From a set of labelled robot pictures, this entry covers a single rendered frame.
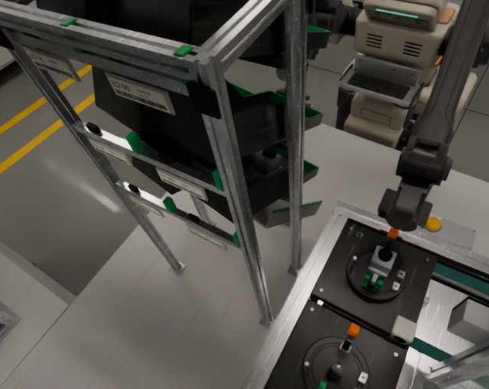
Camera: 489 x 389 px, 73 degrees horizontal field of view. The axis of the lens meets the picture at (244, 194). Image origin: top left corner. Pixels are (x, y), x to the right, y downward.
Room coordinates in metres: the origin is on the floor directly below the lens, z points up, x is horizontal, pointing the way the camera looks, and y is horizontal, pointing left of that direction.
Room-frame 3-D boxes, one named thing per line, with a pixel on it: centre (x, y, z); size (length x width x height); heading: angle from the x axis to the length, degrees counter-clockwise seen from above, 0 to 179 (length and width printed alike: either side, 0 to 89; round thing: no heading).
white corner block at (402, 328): (0.14, -0.29, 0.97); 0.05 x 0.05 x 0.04; 49
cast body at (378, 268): (0.27, -0.27, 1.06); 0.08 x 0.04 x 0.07; 138
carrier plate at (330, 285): (0.28, -0.28, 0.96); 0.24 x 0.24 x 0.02; 49
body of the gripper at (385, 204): (0.36, -0.35, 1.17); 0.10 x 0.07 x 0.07; 49
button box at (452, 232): (0.38, -0.49, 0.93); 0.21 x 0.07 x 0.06; 49
